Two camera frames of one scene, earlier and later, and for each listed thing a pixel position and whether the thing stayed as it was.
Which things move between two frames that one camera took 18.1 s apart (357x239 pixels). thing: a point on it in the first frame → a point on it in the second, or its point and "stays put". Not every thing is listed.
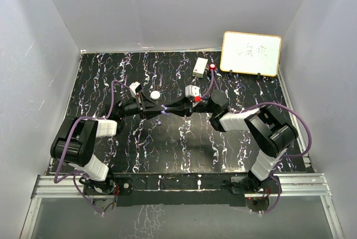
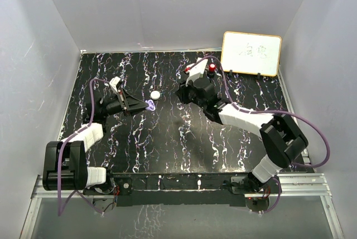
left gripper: [152, 109] → [134, 105]
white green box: [199, 67] stays put
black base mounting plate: [167, 190] stays put
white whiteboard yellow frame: [251, 53] stays put
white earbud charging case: [155, 94] stays put
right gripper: [185, 103] → [183, 92]
